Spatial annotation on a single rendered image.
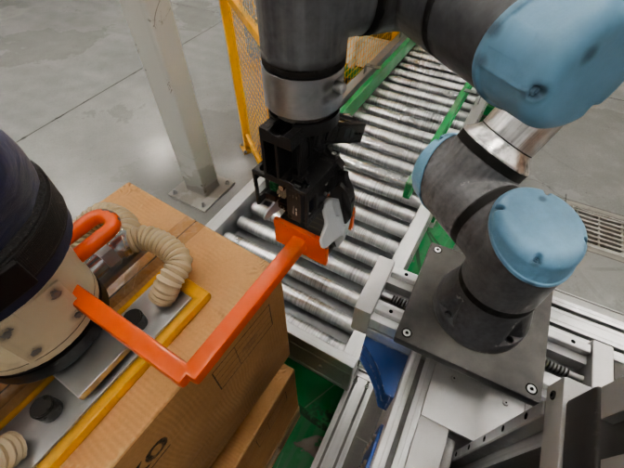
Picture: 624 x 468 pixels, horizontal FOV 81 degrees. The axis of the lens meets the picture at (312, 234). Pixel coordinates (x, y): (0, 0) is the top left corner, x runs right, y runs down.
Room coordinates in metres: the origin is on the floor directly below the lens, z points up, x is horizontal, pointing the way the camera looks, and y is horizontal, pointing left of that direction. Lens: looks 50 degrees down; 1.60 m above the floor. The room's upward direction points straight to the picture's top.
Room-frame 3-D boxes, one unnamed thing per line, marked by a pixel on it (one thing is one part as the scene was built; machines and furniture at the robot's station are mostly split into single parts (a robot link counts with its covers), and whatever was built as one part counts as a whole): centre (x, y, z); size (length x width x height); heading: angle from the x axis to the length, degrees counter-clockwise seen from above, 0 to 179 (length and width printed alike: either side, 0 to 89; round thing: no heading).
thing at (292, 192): (0.32, 0.01, 1.34); 0.09 x 0.08 x 0.12; 148
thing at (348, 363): (0.53, 0.18, 0.58); 0.70 x 0.03 x 0.06; 60
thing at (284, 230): (0.35, 0.00, 1.20); 0.09 x 0.08 x 0.05; 58
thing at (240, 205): (1.71, -0.12, 0.50); 2.31 x 0.05 x 0.19; 150
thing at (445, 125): (1.72, -0.81, 0.60); 1.60 x 0.10 x 0.09; 150
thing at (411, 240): (1.38, -0.68, 0.50); 2.31 x 0.05 x 0.19; 150
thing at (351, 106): (1.98, -0.34, 0.60); 1.60 x 0.10 x 0.09; 150
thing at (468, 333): (0.29, -0.28, 1.09); 0.15 x 0.15 x 0.10
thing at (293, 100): (0.32, 0.01, 1.42); 0.08 x 0.08 x 0.05
